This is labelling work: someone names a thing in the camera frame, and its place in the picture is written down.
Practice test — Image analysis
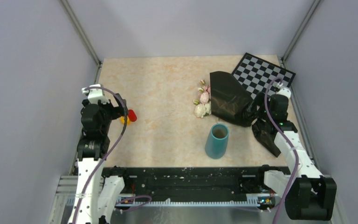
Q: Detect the flower bouquet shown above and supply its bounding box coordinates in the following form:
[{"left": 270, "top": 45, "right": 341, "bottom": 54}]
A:
[{"left": 193, "top": 71, "right": 281, "bottom": 157}]

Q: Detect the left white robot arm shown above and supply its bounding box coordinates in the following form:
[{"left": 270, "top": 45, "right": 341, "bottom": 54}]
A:
[{"left": 68, "top": 99, "right": 127, "bottom": 224}]

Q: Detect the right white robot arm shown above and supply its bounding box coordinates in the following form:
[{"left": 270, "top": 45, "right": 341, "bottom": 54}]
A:
[{"left": 252, "top": 92, "right": 337, "bottom": 221}]

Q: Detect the teal ceramic vase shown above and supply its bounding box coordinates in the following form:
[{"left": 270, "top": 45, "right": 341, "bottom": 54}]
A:
[{"left": 205, "top": 123, "right": 229, "bottom": 159}]

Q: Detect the red yellow toy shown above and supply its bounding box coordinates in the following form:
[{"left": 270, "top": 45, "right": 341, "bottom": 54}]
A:
[{"left": 120, "top": 109, "right": 138, "bottom": 125}]

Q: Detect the black white checkerboard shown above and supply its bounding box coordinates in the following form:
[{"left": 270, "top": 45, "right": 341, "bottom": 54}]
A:
[{"left": 232, "top": 53, "right": 296, "bottom": 98}]

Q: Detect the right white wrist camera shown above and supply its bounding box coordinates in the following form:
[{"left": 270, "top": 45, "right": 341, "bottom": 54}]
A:
[{"left": 275, "top": 82, "right": 292, "bottom": 99}]

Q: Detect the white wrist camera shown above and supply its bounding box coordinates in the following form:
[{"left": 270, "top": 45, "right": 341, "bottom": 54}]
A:
[
  {"left": 82, "top": 84, "right": 109, "bottom": 105},
  {"left": 275, "top": 82, "right": 292, "bottom": 99}
]

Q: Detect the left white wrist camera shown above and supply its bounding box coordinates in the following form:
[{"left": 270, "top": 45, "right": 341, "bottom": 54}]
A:
[{"left": 82, "top": 84, "right": 109, "bottom": 105}]

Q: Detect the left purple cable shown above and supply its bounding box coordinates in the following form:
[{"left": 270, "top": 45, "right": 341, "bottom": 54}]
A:
[{"left": 71, "top": 86, "right": 152, "bottom": 224}]

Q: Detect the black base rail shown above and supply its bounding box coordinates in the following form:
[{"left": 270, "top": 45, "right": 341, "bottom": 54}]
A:
[{"left": 102, "top": 165, "right": 290, "bottom": 203}]

